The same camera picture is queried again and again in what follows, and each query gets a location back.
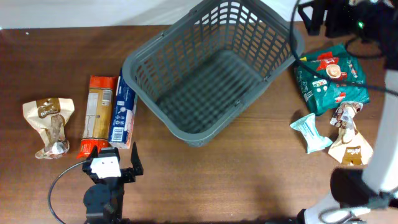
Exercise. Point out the green coffee mix bag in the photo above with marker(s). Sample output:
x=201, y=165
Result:
x=335, y=69

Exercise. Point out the light blue snack wrapper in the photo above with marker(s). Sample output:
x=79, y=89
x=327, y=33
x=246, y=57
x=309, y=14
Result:
x=315, y=142

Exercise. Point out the blue rectangular box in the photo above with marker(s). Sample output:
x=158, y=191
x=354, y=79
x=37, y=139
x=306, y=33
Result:
x=124, y=110

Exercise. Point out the beige brown snack pouch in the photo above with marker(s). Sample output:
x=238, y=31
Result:
x=48, y=117
x=350, y=148

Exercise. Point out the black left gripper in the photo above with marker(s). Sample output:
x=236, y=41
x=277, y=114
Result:
x=129, y=174

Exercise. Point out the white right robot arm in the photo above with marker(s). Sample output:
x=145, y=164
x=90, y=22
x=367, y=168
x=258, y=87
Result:
x=355, y=192

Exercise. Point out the grey plastic basket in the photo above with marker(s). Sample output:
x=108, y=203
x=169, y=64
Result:
x=207, y=68

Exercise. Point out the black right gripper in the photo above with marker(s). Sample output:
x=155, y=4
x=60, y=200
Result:
x=337, y=10

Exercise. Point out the orange biscuit package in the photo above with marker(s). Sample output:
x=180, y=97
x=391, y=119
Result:
x=99, y=110

